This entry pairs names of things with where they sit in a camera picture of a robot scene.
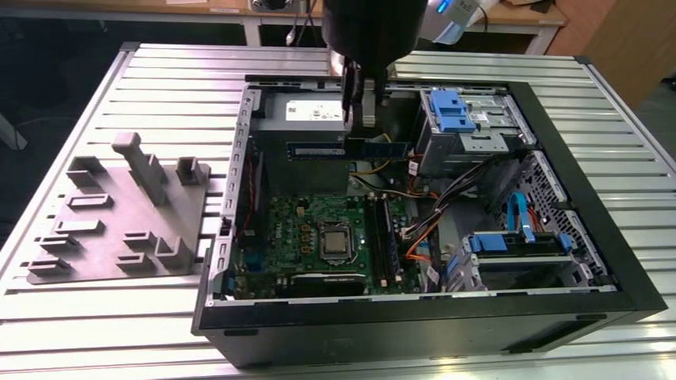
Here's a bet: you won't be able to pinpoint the blue data wire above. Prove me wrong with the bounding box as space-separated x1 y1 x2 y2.
506 192 538 243

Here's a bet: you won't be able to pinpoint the green motherboard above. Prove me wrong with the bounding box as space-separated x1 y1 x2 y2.
231 193 424 298

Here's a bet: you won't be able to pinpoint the orange wire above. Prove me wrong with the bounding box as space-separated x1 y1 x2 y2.
404 233 440 263

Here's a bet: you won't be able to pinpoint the yellow wire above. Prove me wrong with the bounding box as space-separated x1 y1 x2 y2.
354 132 395 176

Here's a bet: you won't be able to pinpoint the black graphics card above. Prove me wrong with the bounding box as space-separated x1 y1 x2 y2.
288 270 367 297

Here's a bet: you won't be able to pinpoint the blue RAM stick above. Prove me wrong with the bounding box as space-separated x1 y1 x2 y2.
287 141 410 161

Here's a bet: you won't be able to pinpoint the black RAM slot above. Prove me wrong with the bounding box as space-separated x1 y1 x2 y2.
367 193 390 287

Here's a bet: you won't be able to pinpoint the black plate gripper finger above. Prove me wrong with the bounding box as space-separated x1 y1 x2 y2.
340 59 379 160

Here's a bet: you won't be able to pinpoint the metal drive cage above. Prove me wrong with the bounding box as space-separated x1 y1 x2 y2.
416 89 535 179

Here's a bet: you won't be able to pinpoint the wooden desk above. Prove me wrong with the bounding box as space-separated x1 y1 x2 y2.
0 0 570 55

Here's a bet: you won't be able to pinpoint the hard disk in blue carrier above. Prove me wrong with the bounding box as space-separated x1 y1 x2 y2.
467 231 575 258

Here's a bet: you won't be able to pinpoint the black cable bundle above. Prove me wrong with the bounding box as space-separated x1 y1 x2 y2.
400 156 508 238

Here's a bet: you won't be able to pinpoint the metal disk bay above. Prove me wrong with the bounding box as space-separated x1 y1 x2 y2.
446 233 608 294

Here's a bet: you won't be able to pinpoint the CPU socket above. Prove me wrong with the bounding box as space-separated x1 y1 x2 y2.
315 220 359 267

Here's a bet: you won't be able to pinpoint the grey parts rack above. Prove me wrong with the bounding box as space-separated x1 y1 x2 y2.
19 131 214 286

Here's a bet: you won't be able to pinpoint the brown wooden cabinet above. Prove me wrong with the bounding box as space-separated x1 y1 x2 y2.
548 0 676 108

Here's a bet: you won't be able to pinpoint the black PC case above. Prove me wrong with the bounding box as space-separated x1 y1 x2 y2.
190 73 670 371

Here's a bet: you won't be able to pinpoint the blue drive latch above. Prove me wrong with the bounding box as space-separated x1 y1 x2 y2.
430 89 479 134

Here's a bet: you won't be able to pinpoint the grey chair leg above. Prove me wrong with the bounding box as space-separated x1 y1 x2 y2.
0 113 28 151

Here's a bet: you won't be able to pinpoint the silver CPU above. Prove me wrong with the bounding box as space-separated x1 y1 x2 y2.
322 230 354 255

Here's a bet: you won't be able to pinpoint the grey power supply unit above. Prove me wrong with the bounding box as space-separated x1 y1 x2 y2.
252 89 356 199

